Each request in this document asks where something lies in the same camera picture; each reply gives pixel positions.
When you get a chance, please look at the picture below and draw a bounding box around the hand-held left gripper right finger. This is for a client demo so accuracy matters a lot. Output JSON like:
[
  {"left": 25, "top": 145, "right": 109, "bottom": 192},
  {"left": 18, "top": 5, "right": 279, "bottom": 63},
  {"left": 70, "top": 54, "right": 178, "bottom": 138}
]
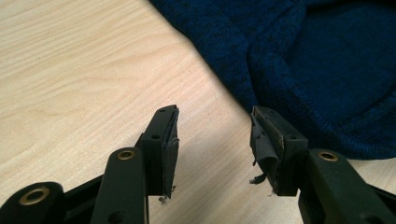
[{"left": 248, "top": 105, "right": 309, "bottom": 198}]

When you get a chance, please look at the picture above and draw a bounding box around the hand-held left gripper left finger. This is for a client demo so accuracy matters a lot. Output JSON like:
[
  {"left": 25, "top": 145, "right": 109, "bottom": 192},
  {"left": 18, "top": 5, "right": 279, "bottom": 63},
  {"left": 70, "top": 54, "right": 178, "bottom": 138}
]
[{"left": 134, "top": 104, "right": 180, "bottom": 205}]

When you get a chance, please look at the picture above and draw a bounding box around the dark blue knitted garment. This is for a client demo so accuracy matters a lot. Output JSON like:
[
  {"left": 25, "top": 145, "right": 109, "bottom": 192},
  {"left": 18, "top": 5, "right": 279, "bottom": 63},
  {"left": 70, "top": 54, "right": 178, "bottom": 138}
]
[{"left": 148, "top": 0, "right": 396, "bottom": 161}]

